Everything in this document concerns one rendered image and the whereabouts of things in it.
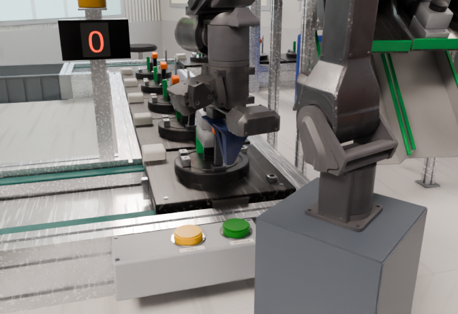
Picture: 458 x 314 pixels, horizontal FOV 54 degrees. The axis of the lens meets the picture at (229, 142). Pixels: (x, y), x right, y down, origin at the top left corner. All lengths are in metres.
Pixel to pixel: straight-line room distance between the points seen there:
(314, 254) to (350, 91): 0.16
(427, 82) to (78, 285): 0.76
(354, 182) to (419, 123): 0.50
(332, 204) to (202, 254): 0.22
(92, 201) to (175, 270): 0.30
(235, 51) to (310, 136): 0.20
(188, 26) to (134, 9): 5.27
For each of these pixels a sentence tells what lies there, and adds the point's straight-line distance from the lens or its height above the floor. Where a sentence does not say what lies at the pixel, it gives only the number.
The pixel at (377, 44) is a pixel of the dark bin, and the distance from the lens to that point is 0.81.
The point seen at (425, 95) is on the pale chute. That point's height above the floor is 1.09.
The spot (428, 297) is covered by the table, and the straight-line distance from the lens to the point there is 0.76.
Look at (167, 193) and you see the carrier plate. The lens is 0.75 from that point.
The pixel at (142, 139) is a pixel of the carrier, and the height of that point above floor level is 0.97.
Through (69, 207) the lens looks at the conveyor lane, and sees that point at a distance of 0.87.
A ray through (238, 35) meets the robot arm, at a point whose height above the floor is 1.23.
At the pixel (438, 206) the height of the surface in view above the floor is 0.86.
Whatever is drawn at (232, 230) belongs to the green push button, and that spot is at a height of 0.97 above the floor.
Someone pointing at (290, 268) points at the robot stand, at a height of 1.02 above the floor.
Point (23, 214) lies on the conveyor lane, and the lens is 0.88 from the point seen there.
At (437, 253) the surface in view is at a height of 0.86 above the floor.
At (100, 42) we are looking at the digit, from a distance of 0.86.
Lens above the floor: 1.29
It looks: 19 degrees down
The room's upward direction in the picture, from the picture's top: straight up
